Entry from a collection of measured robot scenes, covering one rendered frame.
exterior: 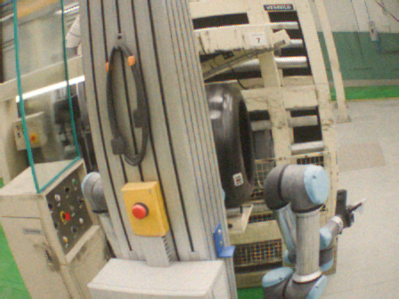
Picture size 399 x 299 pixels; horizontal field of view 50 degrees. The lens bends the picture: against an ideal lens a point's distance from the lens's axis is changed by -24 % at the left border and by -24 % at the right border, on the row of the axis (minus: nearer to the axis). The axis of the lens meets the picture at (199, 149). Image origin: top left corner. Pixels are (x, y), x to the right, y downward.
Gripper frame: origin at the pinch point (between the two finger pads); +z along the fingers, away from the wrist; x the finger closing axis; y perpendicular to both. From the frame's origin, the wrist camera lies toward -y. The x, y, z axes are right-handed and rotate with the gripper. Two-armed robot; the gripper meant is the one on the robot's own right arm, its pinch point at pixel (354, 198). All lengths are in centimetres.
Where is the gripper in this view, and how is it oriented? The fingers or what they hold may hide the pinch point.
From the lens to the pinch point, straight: 204.0
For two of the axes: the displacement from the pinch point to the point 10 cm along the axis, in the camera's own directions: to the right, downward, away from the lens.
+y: 2.7, 9.5, 1.5
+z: 6.4, -2.9, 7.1
